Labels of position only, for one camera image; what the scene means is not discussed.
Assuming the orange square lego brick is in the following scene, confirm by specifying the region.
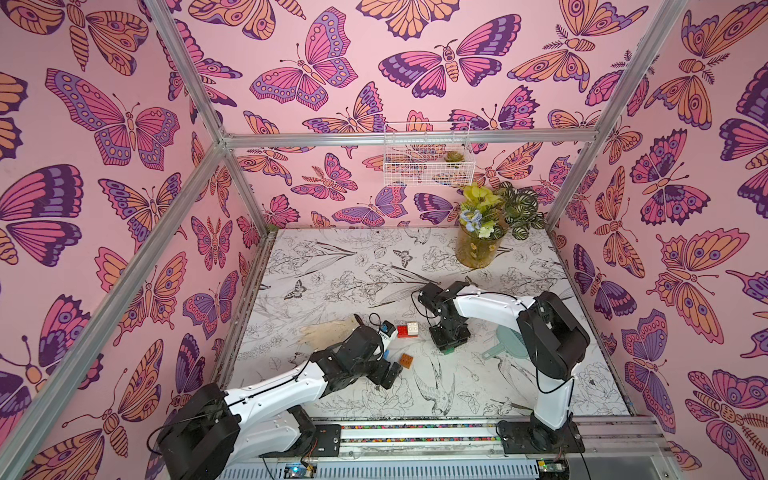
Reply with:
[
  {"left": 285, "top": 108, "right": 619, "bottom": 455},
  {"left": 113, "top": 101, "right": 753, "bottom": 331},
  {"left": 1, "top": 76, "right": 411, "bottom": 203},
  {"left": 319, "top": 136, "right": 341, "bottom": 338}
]
[{"left": 398, "top": 353, "right": 414, "bottom": 369}]

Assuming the red long lego brick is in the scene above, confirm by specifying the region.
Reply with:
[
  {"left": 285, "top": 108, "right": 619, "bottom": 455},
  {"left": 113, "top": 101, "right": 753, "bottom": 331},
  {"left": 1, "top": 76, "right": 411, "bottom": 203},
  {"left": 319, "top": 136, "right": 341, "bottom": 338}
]
[{"left": 397, "top": 324, "right": 416, "bottom": 338}]

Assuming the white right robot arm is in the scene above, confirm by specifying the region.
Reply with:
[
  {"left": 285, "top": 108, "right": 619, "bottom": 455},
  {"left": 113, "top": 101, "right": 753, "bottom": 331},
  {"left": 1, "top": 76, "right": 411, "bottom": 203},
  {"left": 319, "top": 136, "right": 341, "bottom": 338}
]
[{"left": 416, "top": 281, "right": 591, "bottom": 454}]

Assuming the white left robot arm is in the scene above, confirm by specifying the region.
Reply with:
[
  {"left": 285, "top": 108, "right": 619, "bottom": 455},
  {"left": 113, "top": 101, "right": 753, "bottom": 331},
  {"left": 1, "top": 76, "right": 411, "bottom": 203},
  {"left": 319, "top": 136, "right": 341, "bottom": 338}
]
[{"left": 147, "top": 321, "right": 402, "bottom": 479}]

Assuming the mint green plastic paddle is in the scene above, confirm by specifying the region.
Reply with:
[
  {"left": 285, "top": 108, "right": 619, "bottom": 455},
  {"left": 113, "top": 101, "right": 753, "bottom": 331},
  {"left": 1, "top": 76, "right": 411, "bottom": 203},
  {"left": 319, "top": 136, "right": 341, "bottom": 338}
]
[{"left": 481, "top": 326, "right": 529, "bottom": 360}]

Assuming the yellow vase with plants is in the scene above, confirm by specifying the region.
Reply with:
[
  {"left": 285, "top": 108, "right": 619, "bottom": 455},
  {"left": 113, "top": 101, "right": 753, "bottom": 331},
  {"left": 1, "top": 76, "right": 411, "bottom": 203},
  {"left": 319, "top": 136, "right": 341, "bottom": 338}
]
[{"left": 455, "top": 182, "right": 544, "bottom": 269}]

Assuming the white wire basket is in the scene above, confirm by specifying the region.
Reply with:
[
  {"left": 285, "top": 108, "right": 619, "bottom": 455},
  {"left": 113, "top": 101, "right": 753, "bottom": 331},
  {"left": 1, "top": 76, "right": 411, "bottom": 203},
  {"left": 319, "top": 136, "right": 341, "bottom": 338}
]
[{"left": 381, "top": 130, "right": 476, "bottom": 188}]

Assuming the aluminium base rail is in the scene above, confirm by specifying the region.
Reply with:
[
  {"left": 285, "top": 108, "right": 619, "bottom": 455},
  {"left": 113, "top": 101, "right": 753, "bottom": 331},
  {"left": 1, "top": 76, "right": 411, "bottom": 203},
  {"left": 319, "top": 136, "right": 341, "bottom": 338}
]
[{"left": 221, "top": 416, "right": 684, "bottom": 479}]

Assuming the aluminium cage frame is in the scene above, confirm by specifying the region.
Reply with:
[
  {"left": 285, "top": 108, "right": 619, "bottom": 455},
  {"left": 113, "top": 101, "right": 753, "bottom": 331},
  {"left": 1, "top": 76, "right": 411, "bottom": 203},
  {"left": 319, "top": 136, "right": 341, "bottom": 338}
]
[{"left": 0, "top": 0, "right": 691, "bottom": 469}]

